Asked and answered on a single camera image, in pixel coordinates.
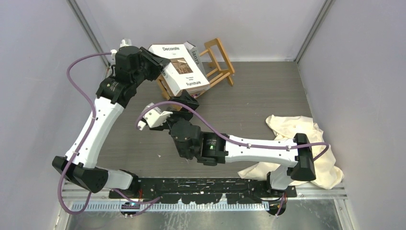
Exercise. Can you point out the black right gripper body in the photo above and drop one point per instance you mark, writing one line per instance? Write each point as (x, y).
(182, 154)

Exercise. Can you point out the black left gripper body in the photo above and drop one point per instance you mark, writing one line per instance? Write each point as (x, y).
(141, 75)

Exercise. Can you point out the white Decorate Furniture book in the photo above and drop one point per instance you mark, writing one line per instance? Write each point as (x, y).
(182, 73)

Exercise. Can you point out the stack of grey magazines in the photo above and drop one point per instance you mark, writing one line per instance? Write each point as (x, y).
(195, 54)

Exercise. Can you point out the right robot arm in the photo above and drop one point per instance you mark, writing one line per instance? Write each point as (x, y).
(294, 156)

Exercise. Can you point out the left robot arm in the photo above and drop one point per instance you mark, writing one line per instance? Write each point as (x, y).
(79, 165)

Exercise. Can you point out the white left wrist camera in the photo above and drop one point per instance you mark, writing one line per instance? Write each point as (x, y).
(124, 42)

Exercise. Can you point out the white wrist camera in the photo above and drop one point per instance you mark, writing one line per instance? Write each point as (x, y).
(152, 117)
(124, 42)

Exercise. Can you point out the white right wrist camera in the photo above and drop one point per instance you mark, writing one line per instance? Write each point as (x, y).
(152, 117)

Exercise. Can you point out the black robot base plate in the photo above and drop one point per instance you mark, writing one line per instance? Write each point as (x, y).
(204, 190)

